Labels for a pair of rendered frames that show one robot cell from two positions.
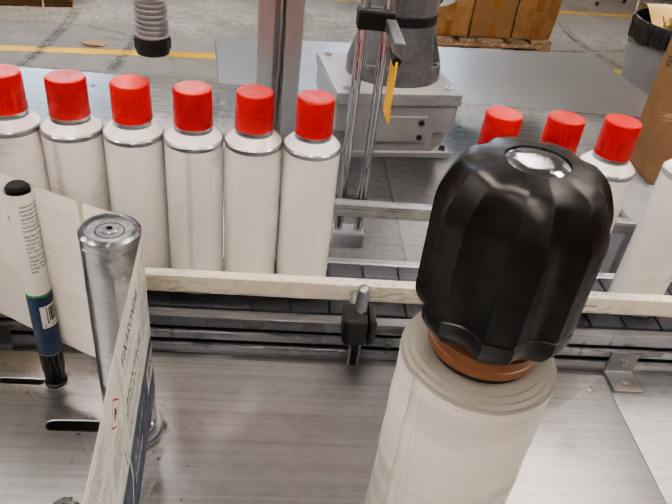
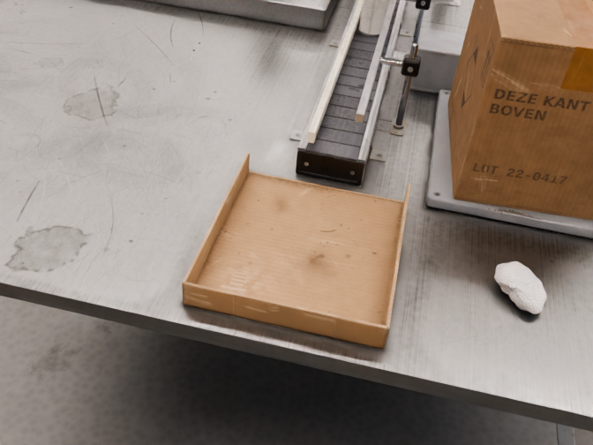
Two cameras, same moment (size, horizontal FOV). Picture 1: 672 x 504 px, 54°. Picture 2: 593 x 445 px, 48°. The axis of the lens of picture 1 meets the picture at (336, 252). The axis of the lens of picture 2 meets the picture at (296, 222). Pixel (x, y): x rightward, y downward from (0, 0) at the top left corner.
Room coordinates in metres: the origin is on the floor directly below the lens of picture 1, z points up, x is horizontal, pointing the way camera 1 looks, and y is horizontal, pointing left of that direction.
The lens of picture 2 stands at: (0.81, -1.64, 1.47)
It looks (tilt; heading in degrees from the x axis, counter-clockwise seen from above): 40 degrees down; 105
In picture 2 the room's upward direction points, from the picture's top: 6 degrees clockwise
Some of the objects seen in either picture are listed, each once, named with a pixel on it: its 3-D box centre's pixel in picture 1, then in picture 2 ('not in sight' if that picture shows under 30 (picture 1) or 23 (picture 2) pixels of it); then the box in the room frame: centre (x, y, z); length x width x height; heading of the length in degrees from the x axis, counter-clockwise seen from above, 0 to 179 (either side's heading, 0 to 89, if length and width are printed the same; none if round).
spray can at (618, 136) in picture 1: (587, 216); not in sight; (0.57, -0.24, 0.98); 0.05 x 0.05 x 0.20
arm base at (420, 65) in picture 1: (396, 40); not in sight; (1.05, -0.05, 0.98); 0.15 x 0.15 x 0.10
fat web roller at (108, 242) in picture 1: (122, 339); not in sight; (0.33, 0.14, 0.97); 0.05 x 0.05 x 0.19
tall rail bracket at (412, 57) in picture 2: not in sight; (394, 86); (0.68, -0.59, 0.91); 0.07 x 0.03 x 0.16; 7
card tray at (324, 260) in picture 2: not in sight; (307, 238); (0.65, -0.97, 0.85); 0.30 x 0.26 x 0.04; 97
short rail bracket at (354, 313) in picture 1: (357, 336); not in sight; (0.46, -0.03, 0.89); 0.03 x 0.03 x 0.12; 7
